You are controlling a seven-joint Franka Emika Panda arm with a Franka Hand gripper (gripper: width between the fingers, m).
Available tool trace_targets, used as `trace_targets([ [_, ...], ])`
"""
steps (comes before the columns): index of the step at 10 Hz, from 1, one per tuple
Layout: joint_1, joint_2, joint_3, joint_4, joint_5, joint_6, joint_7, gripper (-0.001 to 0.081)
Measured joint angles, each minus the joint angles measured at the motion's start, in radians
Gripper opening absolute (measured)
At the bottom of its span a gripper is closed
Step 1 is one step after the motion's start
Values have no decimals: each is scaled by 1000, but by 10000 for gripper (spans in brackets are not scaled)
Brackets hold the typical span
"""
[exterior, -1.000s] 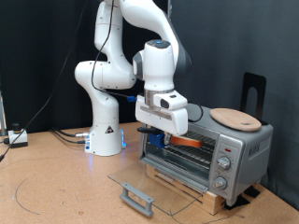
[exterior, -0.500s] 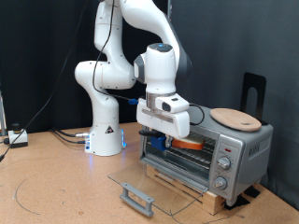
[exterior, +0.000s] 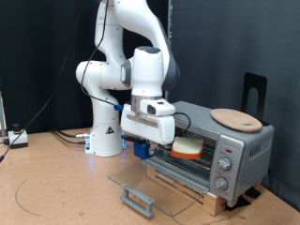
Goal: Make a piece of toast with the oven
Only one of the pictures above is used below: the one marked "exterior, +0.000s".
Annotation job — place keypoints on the grey emergency stop box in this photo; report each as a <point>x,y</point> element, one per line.
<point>18,139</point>

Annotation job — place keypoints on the silver temperature knob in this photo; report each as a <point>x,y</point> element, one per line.
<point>225,163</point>

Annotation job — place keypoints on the silver toaster oven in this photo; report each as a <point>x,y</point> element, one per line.
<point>250,156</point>

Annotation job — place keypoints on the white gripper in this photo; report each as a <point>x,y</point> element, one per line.
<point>150,128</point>

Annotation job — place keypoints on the wooden block base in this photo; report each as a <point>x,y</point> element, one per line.
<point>215,203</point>

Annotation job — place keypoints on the black metal bookend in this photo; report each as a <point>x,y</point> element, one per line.
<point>248,87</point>

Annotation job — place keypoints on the black foam pad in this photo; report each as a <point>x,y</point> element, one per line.
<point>237,203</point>
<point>253,192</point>

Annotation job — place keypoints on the small wooden cutting board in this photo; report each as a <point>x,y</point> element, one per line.
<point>237,120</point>

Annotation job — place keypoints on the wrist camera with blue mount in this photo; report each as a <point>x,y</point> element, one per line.
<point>118,107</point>

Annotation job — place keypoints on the metal stand leg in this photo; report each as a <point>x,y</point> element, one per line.
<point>2,115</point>

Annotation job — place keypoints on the vertical metal pole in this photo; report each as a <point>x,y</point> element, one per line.
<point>169,18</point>

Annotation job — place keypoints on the white bread slice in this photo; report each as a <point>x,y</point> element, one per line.
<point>187,146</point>

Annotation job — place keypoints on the silver timer knob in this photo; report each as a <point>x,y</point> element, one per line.
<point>221,183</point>

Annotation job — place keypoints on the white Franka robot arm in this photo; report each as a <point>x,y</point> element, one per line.
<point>146,72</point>

